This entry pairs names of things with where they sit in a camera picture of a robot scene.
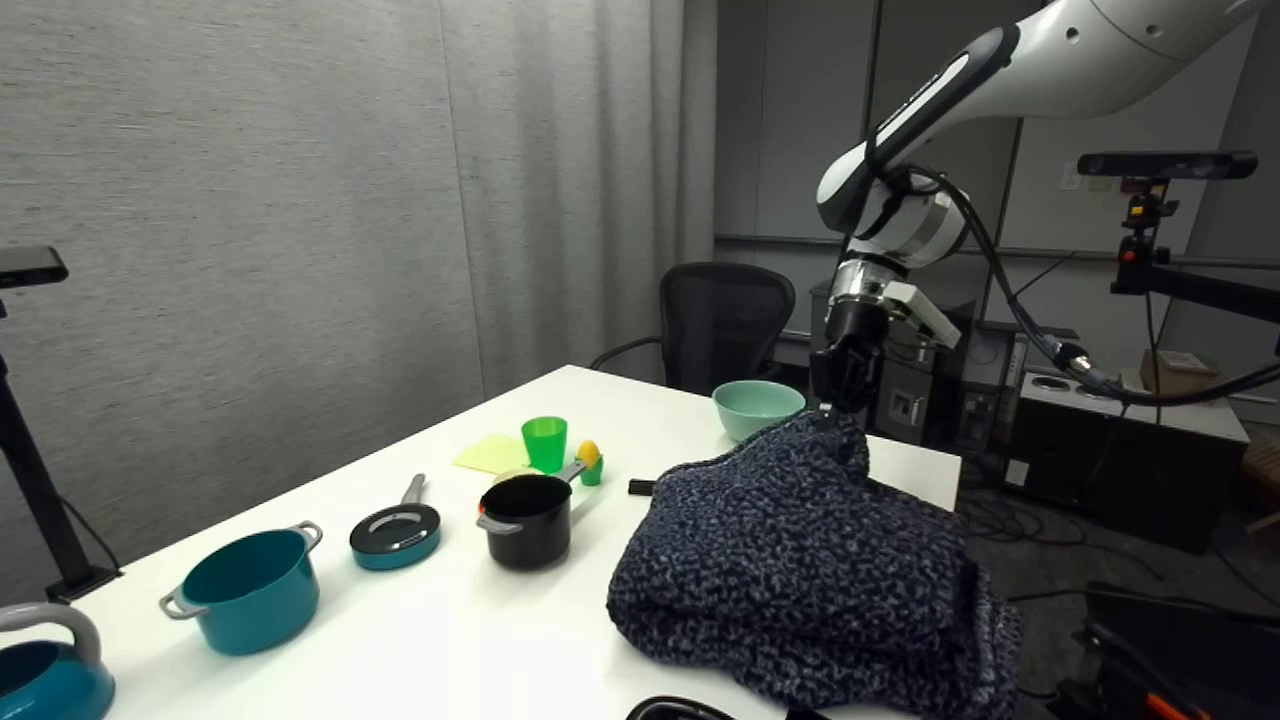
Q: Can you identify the yellow sponge cloth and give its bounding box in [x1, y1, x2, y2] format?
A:
[452, 433, 536, 485]

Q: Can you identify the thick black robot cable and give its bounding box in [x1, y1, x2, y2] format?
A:
[873, 163, 1280, 403]

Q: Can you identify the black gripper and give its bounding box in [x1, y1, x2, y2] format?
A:
[813, 297, 894, 415]

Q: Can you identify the black computer tower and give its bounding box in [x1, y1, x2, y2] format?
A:
[873, 323, 994, 453]

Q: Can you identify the mint green bowl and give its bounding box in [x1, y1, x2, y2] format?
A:
[708, 378, 813, 448]

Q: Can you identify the black equipment case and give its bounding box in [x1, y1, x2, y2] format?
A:
[1066, 584, 1280, 720]

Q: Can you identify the black bar camera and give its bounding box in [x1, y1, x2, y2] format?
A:
[1077, 148, 1261, 291]

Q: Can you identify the yellow green toy fruit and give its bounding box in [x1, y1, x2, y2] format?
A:
[571, 437, 608, 489]

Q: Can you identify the black camera tripod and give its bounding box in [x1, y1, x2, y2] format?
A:
[0, 244, 123, 605]

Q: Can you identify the black equipment cabinet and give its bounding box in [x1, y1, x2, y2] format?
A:
[1001, 370, 1258, 557]

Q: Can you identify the green plastic cup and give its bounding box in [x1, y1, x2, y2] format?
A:
[522, 411, 571, 476]

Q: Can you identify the brown cardboard box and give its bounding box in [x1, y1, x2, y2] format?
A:
[1136, 350, 1224, 403]

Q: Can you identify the dark blue knit blanket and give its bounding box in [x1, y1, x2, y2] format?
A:
[605, 403, 1023, 720]

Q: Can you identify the teal kettle grey handle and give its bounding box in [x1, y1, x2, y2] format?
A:
[0, 602, 120, 720]

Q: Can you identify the black office chair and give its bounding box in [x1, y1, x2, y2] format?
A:
[659, 260, 801, 399]

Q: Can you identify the grey curtain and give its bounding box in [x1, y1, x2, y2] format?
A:
[0, 0, 718, 605]

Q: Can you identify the teal mug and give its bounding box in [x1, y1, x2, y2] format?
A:
[155, 515, 329, 661]

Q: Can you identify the black saucepan grey handle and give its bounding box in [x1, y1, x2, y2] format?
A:
[476, 453, 594, 575]

